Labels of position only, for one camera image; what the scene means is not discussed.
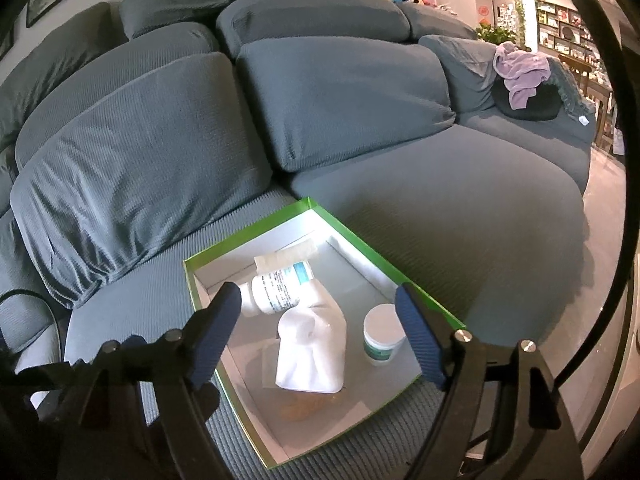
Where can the wrinkled grey back cushion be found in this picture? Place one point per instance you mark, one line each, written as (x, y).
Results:
(135, 170)

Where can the teal knitted blanket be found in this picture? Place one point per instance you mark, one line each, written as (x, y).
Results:
(567, 85)

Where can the purple cloth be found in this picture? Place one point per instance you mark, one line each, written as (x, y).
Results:
(520, 72)

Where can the small white green-label bottle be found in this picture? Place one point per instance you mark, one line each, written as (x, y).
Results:
(382, 335)

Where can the grey sofa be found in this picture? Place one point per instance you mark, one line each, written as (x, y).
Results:
(450, 200)

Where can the wall shelf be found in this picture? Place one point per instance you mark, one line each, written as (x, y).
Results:
(560, 20)

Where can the wooden chair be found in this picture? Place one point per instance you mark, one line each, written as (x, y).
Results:
(585, 67)

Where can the grey sofa back cushion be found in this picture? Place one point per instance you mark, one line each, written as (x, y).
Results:
(460, 70)
(440, 22)
(50, 55)
(315, 15)
(115, 75)
(340, 100)
(200, 0)

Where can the clear plastic claw clip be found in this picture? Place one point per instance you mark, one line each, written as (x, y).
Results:
(285, 257)

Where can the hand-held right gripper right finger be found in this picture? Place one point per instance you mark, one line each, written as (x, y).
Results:
(417, 335)

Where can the grey sofa side cushion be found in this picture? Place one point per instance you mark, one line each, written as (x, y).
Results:
(15, 270)

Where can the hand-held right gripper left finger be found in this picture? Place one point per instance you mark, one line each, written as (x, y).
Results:
(220, 335)

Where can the green potted plant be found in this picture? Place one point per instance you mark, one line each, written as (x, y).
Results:
(495, 35)

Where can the dark round cushion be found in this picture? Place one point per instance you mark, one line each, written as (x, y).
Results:
(537, 107)

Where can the green cardboard box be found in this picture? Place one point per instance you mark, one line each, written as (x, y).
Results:
(360, 305)

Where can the small picture frame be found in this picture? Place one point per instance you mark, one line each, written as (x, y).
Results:
(5, 40)

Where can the large white pill bottle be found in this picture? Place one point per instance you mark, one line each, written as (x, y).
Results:
(280, 290)

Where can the white plastic jug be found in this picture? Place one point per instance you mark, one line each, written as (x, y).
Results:
(310, 355)

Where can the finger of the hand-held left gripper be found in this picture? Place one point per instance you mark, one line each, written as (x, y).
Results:
(135, 344)

